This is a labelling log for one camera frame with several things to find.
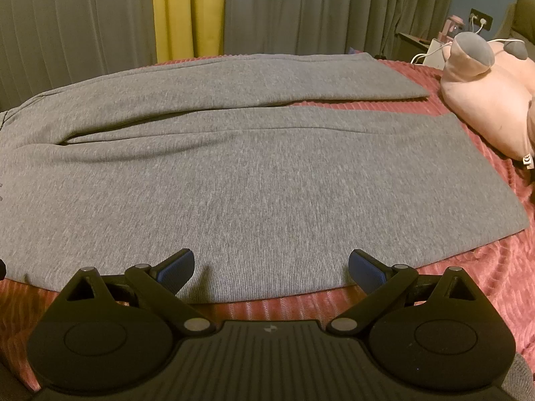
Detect white cable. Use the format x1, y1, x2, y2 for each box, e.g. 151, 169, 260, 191
411, 16, 486, 66

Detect green sofa cushion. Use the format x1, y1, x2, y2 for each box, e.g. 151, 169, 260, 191
495, 0, 535, 44

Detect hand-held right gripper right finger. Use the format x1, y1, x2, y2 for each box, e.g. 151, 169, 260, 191
326, 249, 478, 338

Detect red ribbed blanket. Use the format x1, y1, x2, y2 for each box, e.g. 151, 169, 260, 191
0, 52, 535, 387

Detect pink plush toy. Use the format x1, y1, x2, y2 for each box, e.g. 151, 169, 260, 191
441, 32, 535, 173

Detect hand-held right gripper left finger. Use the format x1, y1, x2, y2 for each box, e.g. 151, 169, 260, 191
61, 248, 215, 338

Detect wall socket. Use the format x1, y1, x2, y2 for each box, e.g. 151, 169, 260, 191
468, 7, 493, 32

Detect yellow curtain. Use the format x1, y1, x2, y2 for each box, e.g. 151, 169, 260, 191
150, 0, 227, 63

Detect dark nightstand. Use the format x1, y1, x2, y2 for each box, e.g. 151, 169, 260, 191
397, 31, 454, 68

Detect grey pants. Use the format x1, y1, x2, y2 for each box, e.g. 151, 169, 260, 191
0, 52, 530, 304

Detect grey curtain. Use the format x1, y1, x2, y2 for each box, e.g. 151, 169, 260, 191
0, 0, 158, 111
223, 0, 458, 57

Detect pink bottle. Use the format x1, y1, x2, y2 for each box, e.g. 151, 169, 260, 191
444, 15, 465, 41

